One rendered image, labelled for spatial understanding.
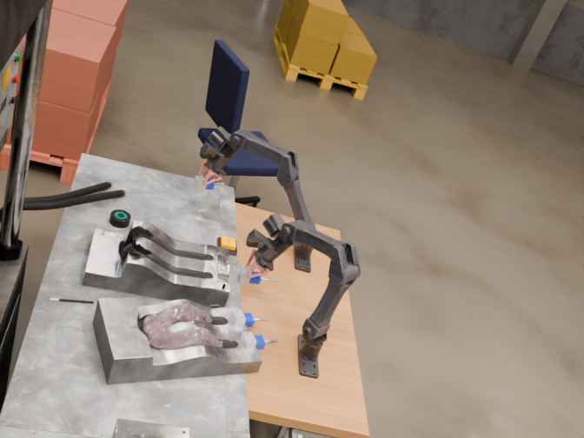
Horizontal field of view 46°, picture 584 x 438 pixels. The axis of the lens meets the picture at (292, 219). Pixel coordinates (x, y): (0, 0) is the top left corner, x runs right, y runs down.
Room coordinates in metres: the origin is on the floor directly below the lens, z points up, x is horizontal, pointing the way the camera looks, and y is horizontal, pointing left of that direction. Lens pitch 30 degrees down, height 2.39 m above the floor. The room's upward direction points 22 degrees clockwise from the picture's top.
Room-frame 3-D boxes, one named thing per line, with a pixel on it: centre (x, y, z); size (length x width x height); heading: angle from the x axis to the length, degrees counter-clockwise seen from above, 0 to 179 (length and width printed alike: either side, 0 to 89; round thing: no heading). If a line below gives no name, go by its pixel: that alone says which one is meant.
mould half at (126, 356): (1.66, 0.20, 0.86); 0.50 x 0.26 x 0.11; 125
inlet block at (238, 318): (1.87, 0.01, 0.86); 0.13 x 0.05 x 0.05; 125
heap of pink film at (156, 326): (1.67, 0.20, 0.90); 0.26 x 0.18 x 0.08; 125
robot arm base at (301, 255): (2.45, -0.10, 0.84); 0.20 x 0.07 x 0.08; 13
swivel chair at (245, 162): (3.82, 0.45, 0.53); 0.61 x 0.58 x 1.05; 109
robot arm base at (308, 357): (1.87, -0.23, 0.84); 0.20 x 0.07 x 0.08; 13
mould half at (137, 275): (1.98, 0.39, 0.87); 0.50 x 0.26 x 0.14; 108
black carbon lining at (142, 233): (1.98, 0.37, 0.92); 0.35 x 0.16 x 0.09; 108
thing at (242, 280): (2.02, 0.04, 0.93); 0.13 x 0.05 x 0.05; 108
